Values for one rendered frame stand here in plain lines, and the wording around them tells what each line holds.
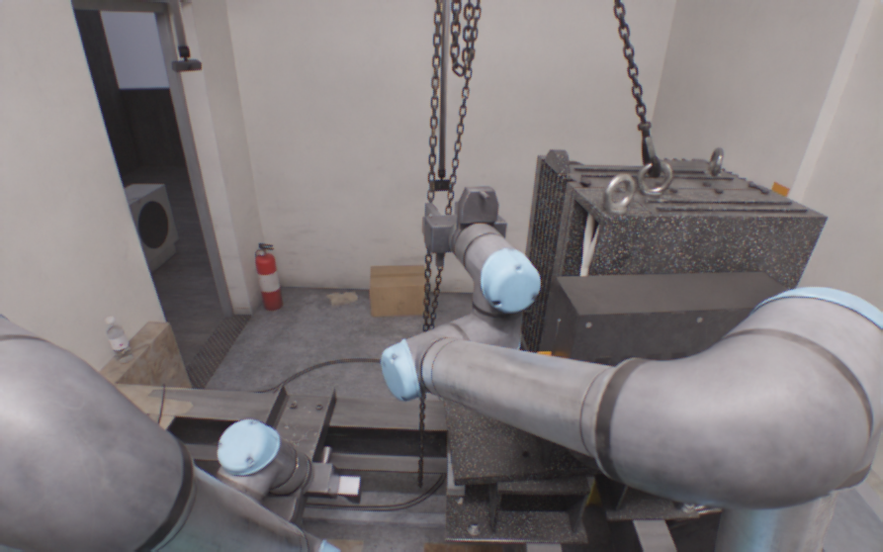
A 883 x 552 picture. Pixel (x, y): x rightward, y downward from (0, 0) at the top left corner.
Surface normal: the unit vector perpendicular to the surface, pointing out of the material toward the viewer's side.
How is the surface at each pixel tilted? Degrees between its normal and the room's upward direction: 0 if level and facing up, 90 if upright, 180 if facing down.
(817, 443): 56
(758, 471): 71
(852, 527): 0
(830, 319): 1
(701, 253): 90
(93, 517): 77
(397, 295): 90
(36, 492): 66
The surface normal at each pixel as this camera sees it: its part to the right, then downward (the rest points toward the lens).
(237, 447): -0.14, -0.61
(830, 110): -0.02, 0.49
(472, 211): 0.29, 0.45
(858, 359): 0.33, -0.53
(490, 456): 0.03, -0.87
